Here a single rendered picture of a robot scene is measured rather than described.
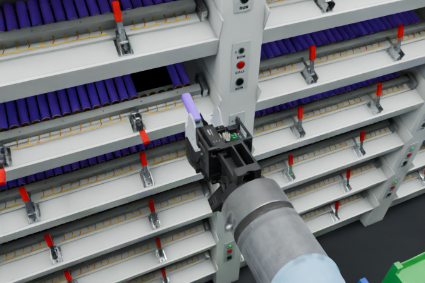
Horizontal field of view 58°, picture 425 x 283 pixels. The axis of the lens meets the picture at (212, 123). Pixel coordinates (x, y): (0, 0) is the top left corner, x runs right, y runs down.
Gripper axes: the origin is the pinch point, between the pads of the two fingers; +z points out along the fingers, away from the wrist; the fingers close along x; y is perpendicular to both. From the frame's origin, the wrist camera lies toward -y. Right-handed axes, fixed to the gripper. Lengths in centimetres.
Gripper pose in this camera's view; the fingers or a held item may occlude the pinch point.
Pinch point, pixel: (197, 122)
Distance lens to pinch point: 69.6
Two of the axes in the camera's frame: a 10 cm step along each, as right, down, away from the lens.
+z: -3.9, -6.1, 6.9
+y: 0.0, -7.5, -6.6
